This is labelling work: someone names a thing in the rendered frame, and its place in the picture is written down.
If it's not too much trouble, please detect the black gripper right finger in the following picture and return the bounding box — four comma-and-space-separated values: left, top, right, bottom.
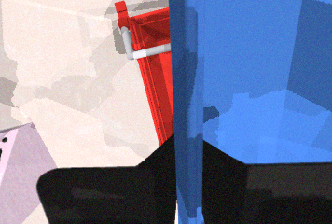
201, 140, 332, 224

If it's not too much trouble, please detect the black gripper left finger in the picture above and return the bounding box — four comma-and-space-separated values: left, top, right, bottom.
36, 134, 177, 224

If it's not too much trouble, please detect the blue plastic tray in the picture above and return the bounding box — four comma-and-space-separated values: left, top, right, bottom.
169, 0, 332, 224

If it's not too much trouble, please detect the red plastic tray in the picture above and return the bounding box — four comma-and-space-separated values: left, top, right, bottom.
115, 1, 174, 146

